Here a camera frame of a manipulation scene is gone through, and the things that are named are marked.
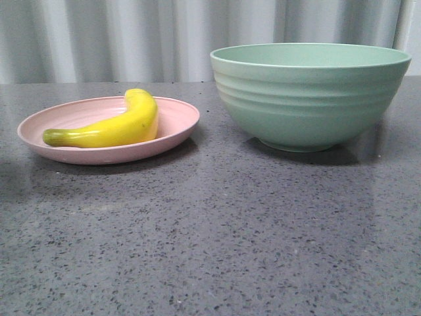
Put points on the pink plate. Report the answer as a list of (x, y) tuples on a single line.
[(177, 120)]

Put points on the green ribbed bowl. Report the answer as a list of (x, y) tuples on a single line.
[(307, 97)]

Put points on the yellow toy banana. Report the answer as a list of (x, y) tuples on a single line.
[(138, 124)]

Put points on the grey pleated curtain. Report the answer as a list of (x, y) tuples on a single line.
[(170, 41)]

